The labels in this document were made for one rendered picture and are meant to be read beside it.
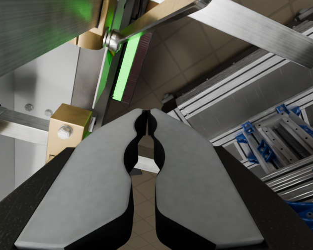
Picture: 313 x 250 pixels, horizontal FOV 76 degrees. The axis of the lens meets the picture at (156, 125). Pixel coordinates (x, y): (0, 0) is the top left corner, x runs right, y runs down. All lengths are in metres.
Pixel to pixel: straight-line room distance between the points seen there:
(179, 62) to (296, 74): 0.57
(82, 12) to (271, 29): 0.20
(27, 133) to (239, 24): 0.33
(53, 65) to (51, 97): 0.09
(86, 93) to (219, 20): 0.31
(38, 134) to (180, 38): 0.91
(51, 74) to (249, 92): 0.86
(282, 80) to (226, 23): 0.90
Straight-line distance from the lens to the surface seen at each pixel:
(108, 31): 0.27
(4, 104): 0.62
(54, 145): 0.35
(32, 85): 0.61
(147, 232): 2.27
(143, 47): 0.42
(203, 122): 1.09
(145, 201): 1.86
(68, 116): 0.33
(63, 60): 0.55
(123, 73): 0.43
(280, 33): 0.29
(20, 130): 0.38
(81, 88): 0.47
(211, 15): 0.26
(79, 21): 0.18
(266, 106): 1.17
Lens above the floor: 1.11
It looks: 57 degrees down
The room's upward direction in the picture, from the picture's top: 178 degrees clockwise
